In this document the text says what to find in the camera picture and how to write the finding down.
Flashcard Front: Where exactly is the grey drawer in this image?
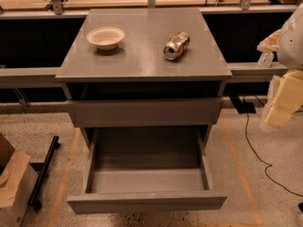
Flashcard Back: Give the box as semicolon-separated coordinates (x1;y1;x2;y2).
67;98;222;128
67;127;226;214

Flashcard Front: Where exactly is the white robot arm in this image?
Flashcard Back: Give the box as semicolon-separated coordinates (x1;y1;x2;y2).
257;4;303;132

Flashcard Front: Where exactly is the grey drawer cabinet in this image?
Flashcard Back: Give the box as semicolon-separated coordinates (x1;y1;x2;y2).
56;9;231;143

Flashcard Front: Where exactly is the grey top drawer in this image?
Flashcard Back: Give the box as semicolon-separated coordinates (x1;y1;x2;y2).
67;98;222;128

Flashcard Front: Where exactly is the clear sanitizer pump bottle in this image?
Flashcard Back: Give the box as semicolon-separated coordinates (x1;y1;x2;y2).
258;52;275;68

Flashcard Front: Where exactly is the black floor power box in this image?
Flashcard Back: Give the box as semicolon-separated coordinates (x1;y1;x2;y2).
230;96;257;114

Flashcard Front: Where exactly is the crushed metallic soda can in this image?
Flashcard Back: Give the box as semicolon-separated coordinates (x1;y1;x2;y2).
163;31;190;61

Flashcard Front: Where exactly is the black metal bar stand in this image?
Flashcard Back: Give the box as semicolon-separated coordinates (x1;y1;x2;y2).
27;135;61;211

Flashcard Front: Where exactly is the brown cardboard box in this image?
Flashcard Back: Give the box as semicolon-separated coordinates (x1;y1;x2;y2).
0;134;38;227

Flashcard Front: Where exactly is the black floor cable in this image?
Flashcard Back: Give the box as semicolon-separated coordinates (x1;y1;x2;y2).
244;96;303;199

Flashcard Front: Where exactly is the grey metal rail frame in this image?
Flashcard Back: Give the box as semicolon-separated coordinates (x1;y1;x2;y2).
0;5;297;88

